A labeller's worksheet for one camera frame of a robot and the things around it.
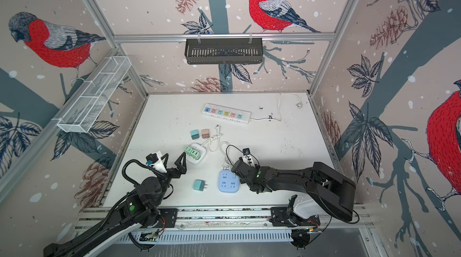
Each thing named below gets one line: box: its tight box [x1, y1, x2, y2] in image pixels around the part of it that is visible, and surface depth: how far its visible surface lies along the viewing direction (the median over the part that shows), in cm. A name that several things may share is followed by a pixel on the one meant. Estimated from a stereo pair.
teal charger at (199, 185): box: [193, 179, 209, 192], surface depth 83 cm
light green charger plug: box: [190, 148, 201, 160], surface depth 87 cm
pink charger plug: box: [201, 129, 210, 139], surface depth 102 cm
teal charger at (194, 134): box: [190, 129, 200, 140], surface depth 100 cm
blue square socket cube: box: [217, 169, 240, 194], surface depth 83 cm
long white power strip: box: [201, 102, 253, 125], surface depth 109 cm
